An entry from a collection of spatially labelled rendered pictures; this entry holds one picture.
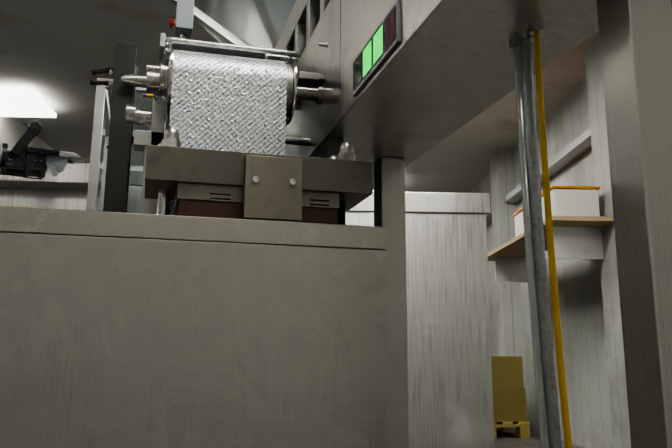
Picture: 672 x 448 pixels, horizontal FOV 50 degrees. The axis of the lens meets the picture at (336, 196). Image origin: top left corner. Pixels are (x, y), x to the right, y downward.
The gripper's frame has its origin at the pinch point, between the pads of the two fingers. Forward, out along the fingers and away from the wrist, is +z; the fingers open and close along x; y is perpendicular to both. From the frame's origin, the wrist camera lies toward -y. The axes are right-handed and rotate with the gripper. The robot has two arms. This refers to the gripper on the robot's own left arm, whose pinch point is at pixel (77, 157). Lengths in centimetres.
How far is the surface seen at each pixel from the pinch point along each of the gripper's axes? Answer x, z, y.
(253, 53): 47, 33, -27
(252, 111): 79, 22, -5
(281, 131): 81, 28, -1
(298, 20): 42, 47, -40
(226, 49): 46, 26, -26
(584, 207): -136, 344, -27
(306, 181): 103, 25, 11
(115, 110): 39.7, 2.2, -7.9
